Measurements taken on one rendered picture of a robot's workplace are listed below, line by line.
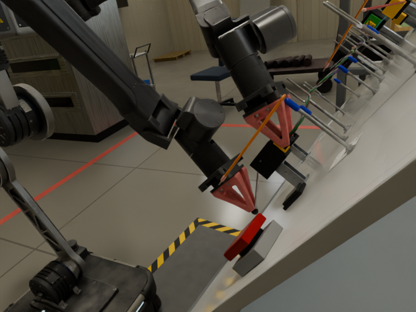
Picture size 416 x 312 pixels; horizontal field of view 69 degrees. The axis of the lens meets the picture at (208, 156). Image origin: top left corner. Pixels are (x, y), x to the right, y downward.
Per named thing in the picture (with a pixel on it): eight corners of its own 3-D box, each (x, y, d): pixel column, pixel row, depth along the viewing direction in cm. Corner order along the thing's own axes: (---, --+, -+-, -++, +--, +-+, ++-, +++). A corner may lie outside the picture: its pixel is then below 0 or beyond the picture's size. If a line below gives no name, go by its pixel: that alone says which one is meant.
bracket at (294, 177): (300, 183, 55) (278, 165, 56) (309, 174, 54) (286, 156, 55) (295, 193, 51) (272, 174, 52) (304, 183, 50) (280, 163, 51)
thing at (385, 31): (413, 26, 109) (379, 4, 112) (408, 34, 97) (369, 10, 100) (398, 42, 114) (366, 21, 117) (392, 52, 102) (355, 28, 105)
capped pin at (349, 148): (346, 155, 37) (275, 101, 39) (354, 145, 37) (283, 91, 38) (348, 154, 35) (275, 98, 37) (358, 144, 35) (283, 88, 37)
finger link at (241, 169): (270, 194, 59) (238, 157, 60) (259, 210, 53) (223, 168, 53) (246, 212, 62) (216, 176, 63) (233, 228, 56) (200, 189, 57)
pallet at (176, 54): (171, 55, 1087) (171, 51, 1081) (193, 52, 1048) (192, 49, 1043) (151, 62, 986) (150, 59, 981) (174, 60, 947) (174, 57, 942)
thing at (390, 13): (407, 1, 76) (396, -6, 76) (404, 4, 75) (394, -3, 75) (394, 17, 79) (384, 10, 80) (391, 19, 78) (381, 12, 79)
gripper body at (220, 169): (246, 159, 61) (222, 132, 62) (226, 176, 53) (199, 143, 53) (225, 177, 65) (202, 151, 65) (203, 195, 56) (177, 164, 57)
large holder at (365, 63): (403, 39, 104) (367, 15, 107) (374, 73, 101) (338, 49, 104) (392, 51, 111) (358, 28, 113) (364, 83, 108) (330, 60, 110)
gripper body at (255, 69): (288, 90, 54) (268, 52, 54) (274, 94, 45) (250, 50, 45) (257, 108, 57) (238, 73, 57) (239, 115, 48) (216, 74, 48)
